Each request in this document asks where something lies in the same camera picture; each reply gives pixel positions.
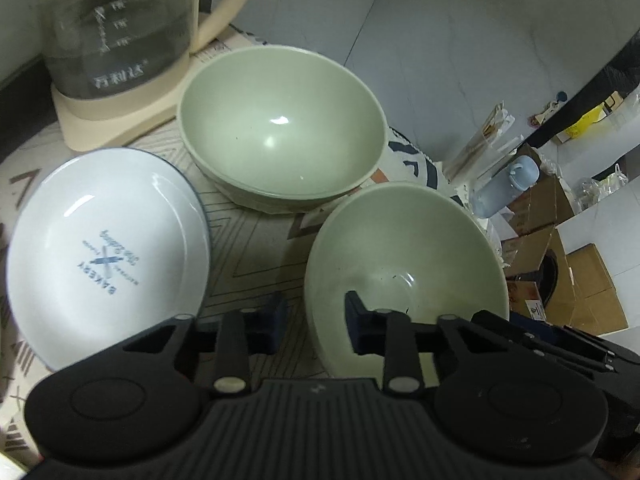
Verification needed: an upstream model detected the white plate bakery print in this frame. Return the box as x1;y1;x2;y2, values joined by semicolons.
6;148;210;370

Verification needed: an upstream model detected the green bowl near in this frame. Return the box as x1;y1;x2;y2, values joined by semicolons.
304;183;509;379

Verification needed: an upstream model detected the green bowl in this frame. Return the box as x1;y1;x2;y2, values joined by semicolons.
304;183;509;379
176;46;388;214

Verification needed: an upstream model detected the light blue water bottle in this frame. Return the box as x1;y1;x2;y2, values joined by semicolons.
470;155;539;219

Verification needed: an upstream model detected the cardboard box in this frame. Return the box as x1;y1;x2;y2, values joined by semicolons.
501;176;628;336

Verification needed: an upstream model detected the patterned table cloth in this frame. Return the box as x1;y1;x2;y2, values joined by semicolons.
0;24;507;468

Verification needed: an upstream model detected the green bowl far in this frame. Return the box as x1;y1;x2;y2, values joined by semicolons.
176;46;388;214

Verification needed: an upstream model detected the cream kettle base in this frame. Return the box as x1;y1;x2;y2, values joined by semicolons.
51;54;201;153

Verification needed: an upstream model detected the glass kettle with cream handle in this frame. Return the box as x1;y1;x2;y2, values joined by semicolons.
35;0;247;101

